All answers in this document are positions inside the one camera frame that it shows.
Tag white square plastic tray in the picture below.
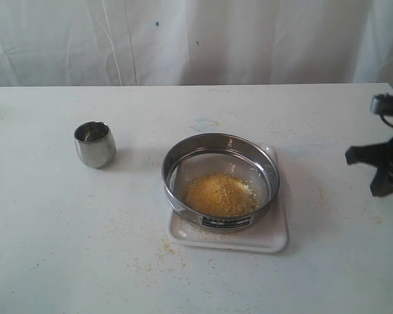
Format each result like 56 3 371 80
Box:
168 154 288 253

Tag yellow and white grain mixture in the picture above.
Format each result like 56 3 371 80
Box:
184 174 257 217

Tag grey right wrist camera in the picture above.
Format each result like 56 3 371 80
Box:
370 94 393 116

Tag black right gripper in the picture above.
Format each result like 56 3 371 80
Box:
345 138 393 197

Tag white backdrop curtain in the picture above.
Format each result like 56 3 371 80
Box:
0 1 393 86

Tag stainless steel cup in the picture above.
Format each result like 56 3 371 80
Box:
74 121 117 169

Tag round steel sieve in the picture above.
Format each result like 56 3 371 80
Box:
161 133 280 217

